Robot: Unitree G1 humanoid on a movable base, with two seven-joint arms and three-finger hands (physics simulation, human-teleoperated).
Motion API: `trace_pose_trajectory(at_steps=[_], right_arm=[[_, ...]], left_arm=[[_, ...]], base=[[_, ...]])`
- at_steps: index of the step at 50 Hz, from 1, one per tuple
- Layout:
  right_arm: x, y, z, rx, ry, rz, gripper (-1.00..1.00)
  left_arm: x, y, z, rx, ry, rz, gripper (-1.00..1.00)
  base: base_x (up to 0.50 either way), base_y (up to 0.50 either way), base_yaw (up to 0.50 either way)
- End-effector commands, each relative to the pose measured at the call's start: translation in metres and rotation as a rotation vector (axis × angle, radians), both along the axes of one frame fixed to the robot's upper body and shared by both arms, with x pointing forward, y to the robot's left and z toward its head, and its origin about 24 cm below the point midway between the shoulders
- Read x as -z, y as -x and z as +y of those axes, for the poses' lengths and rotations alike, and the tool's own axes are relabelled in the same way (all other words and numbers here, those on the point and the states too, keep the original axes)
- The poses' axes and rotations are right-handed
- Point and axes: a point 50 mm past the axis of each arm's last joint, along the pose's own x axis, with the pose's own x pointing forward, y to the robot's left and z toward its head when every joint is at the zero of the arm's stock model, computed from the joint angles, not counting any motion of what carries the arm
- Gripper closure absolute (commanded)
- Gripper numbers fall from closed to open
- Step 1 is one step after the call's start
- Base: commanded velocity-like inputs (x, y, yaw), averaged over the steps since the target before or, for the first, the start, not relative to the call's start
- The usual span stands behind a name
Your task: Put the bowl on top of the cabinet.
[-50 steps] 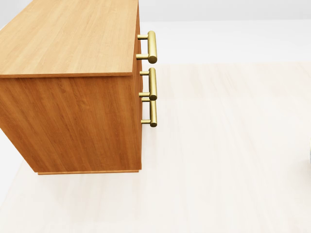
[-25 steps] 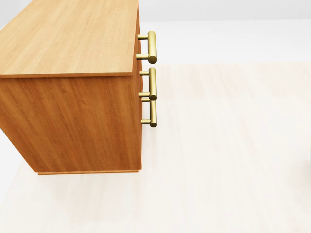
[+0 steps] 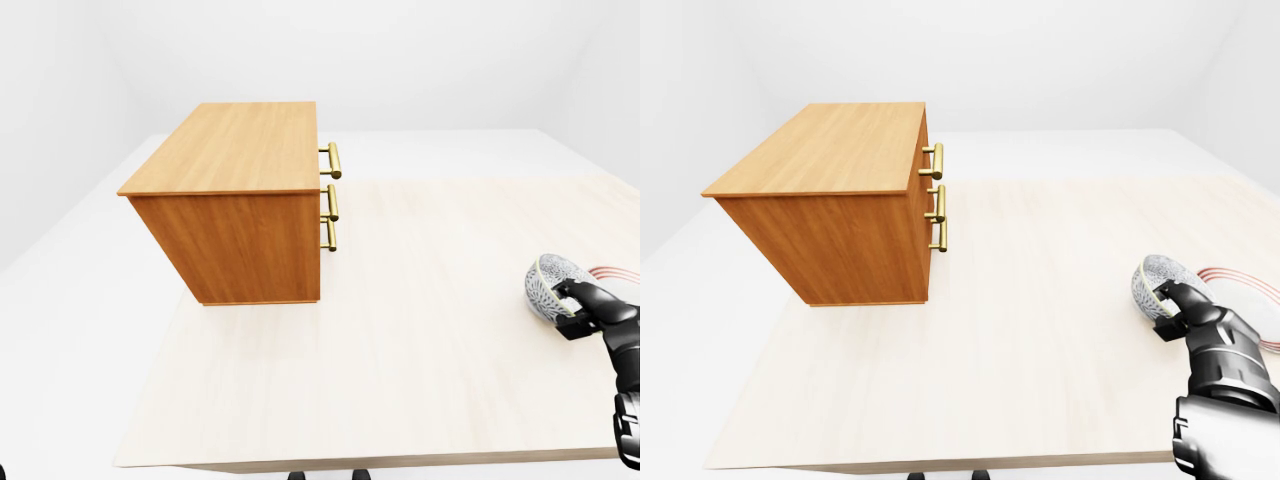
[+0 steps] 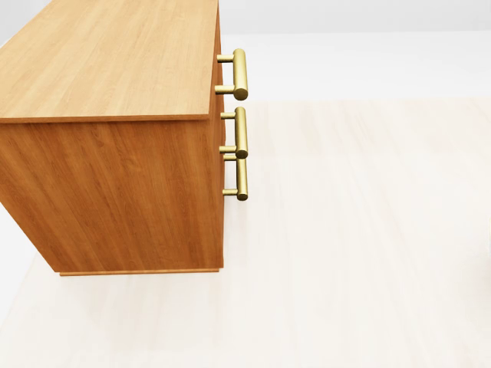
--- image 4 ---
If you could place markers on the wooden cabinet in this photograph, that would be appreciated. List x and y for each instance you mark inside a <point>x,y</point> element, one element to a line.
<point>107,153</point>

